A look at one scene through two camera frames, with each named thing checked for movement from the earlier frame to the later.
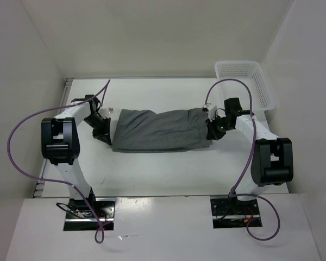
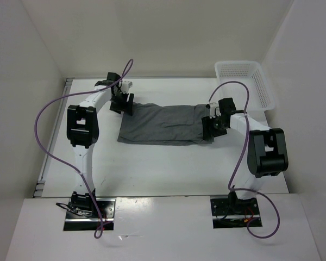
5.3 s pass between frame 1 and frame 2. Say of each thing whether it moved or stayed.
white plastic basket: stayed
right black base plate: stayed
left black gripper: moved
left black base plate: stayed
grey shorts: moved
